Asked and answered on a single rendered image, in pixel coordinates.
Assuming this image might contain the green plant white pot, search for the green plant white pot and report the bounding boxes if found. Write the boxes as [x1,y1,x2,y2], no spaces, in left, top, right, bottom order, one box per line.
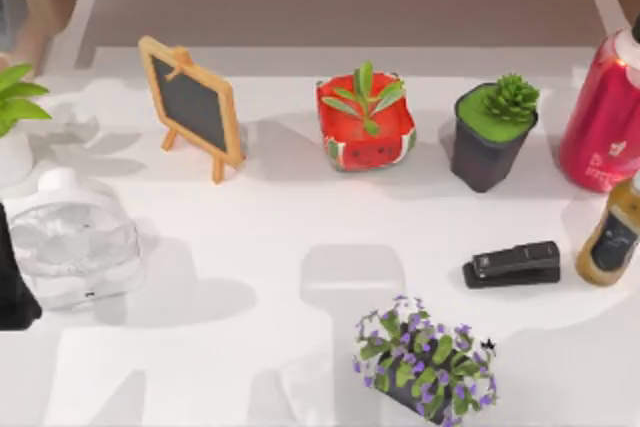
[0,63,53,187]

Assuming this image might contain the clear white desk fan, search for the clear white desk fan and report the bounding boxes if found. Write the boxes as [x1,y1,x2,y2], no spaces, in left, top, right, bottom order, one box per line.
[8,167,143,312]

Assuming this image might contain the purple flower plant black pot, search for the purple flower plant black pot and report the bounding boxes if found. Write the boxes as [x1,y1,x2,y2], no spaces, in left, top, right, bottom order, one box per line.
[352,295,499,426]

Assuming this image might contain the yellow bottle black label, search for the yellow bottle black label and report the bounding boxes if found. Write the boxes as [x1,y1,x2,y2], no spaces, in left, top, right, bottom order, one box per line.
[575,171,640,288]

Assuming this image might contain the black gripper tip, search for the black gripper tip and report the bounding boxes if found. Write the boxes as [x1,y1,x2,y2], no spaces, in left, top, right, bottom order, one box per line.
[0,202,43,332]

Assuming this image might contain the red watermelon plant pot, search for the red watermelon plant pot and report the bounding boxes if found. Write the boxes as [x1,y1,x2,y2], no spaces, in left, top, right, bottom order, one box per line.
[315,61,418,174]

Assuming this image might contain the red bottle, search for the red bottle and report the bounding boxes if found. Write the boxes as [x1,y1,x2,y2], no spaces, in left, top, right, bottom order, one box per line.
[558,13,640,194]

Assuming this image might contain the black pot green succulent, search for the black pot green succulent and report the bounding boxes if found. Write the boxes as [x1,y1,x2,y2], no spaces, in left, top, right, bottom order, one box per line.
[450,73,541,194]

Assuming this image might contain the black stapler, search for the black stapler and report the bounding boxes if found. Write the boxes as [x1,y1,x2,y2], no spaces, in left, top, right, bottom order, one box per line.
[462,240,562,290]

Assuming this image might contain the wooden framed blackboard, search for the wooden framed blackboard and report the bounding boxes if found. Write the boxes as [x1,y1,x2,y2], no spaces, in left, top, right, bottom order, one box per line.
[137,35,247,184]

